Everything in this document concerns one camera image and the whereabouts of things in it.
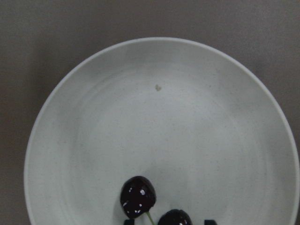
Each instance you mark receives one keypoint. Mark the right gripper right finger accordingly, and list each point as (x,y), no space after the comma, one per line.
(209,222)

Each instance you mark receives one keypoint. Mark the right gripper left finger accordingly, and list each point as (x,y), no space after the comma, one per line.
(129,222)

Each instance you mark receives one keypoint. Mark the dark red cherry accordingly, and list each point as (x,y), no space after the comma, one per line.
(137,196)
(175,217)

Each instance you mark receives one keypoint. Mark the cream round plate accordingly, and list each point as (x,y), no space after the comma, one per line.
(200,126)

